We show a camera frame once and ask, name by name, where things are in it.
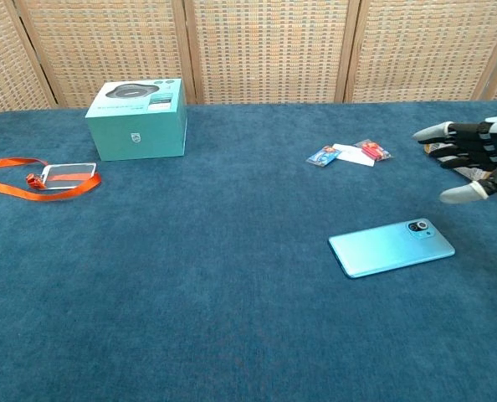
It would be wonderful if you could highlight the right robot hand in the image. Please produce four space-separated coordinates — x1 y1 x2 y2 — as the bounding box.
412 116 497 205

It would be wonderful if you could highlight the light blue smartphone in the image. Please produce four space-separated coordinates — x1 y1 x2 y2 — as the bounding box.
327 217 457 280

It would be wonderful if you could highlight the red snack packet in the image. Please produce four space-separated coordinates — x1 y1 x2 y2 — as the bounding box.
354 139 393 162

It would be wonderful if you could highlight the white paper packet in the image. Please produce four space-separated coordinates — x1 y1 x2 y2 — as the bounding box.
331 142 377 168

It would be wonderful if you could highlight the blue snack packet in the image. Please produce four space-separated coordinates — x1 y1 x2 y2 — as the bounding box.
306 144 343 168

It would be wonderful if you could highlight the woven wooden folding screen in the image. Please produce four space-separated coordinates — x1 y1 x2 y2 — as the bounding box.
0 0 497 121

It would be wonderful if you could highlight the blue table mat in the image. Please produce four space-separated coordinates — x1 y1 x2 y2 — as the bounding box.
0 99 497 402

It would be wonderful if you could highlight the teal speaker product box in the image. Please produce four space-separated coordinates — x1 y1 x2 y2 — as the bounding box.
84 77 188 162

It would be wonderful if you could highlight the clear badge card holder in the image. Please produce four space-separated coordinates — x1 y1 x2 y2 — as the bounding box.
38 162 98 191

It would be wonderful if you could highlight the orange lanyard strap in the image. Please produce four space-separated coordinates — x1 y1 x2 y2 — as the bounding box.
0 157 103 203

